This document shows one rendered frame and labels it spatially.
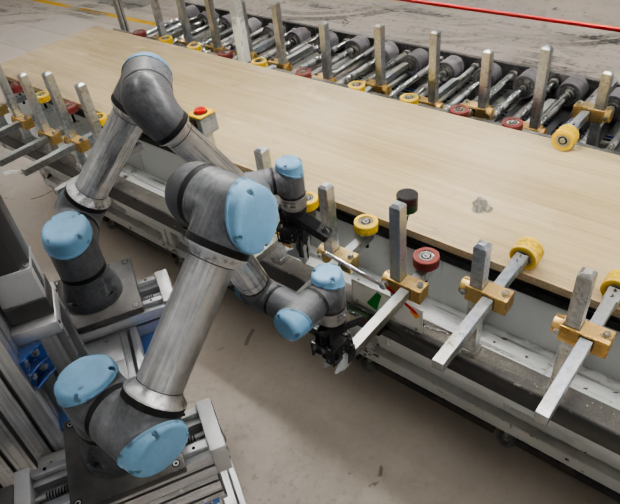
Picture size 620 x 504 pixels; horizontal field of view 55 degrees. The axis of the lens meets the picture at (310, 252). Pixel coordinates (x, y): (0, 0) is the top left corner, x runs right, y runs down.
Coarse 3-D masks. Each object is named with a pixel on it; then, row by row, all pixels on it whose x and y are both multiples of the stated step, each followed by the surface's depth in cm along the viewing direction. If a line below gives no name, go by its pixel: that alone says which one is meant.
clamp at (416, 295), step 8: (384, 280) 177; (392, 280) 175; (408, 280) 174; (416, 280) 174; (392, 288) 177; (408, 288) 172; (416, 288) 171; (424, 288) 171; (416, 296) 171; (424, 296) 173
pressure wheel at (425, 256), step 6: (414, 252) 178; (420, 252) 178; (426, 252) 178; (432, 252) 177; (438, 252) 177; (414, 258) 176; (420, 258) 176; (426, 258) 176; (432, 258) 175; (438, 258) 175; (414, 264) 177; (420, 264) 174; (426, 264) 174; (432, 264) 174; (438, 264) 176; (420, 270) 176; (426, 270) 175; (432, 270) 175
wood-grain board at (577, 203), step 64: (0, 64) 340; (64, 64) 330; (192, 64) 311; (256, 128) 249; (320, 128) 244; (384, 128) 238; (448, 128) 233; (384, 192) 204; (448, 192) 201; (512, 192) 197; (576, 192) 193; (576, 256) 170
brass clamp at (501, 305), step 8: (464, 280) 158; (464, 288) 157; (472, 288) 155; (488, 288) 154; (496, 288) 154; (504, 288) 154; (472, 296) 157; (480, 296) 155; (488, 296) 153; (496, 296) 152; (512, 296) 152; (496, 304) 152; (504, 304) 151; (512, 304) 155; (496, 312) 154; (504, 312) 152
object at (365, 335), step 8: (416, 272) 178; (424, 272) 177; (432, 272) 181; (424, 280) 178; (400, 288) 173; (392, 296) 171; (400, 296) 171; (408, 296) 173; (384, 304) 169; (392, 304) 169; (400, 304) 170; (384, 312) 167; (392, 312) 168; (376, 320) 165; (384, 320) 166; (368, 328) 163; (376, 328) 163; (360, 336) 161; (368, 336) 161; (360, 344) 159
